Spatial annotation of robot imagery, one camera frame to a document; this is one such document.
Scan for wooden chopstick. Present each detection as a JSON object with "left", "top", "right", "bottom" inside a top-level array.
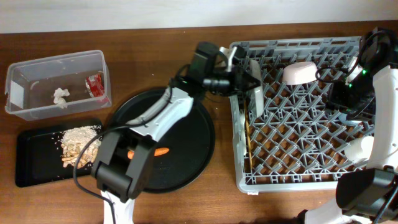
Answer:
[{"left": 244, "top": 100, "right": 253, "bottom": 171}]

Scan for blue cup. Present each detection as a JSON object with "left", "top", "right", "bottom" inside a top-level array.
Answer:
[{"left": 338, "top": 113, "right": 362, "bottom": 126}]

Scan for grey plate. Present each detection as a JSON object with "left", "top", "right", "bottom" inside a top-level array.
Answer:
[{"left": 250, "top": 60, "right": 264, "bottom": 118}]

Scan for white cup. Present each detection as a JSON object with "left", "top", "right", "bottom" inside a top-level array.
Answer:
[{"left": 344, "top": 136, "right": 374, "bottom": 164}]

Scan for white plastic fork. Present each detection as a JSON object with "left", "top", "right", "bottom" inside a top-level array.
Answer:
[{"left": 239, "top": 109, "right": 247, "bottom": 156}]

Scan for pink bowl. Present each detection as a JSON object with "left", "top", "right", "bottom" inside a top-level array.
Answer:
[{"left": 282, "top": 62, "right": 317, "bottom": 85}]

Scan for red sauce packet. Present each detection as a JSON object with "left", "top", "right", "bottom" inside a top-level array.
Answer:
[{"left": 85, "top": 73, "right": 104, "bottom": 98}]

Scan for rice and nut scraps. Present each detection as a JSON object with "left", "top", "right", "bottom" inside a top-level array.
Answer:
[{"left": 57, "top": 125, "right": 101, "bottom": 169}]

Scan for white napkin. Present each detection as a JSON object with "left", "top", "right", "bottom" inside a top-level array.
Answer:
[{"left": 53, "top": 88, "right": 70, "bottom": 109}]

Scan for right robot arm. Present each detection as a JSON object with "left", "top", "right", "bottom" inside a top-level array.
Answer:
[{"left": 296, "top": 27, "right": 397, "bottom": 223}]

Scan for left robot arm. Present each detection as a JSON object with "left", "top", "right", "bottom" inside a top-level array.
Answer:
[{"left": 91, "top": 42, "right": 262, "bottom": 223}]

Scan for grey plastic dishwasher rack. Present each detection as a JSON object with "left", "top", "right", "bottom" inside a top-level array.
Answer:
[{"left": 230, "top": 36, "right": 374, "bottom": 194}]

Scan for clear plastic waste bin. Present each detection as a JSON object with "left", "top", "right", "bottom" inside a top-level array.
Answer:
[{"left": 4, "top": 50, "right": 112, "bottom": 121}]

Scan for round black serving tray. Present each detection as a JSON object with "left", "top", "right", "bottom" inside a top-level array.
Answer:
[{"left": 107, "top": 88, "right": 216, "bottom": 194}]

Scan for orange carrot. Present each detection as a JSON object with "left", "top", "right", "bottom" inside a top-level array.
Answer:
[{"left": 127, "top": 147, "right": 170, "bottom": 159}]

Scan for black rectangular tray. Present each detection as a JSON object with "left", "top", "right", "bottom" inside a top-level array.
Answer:
[{"left": 15, "top": 119, "right": 103, "bottom": 188}]

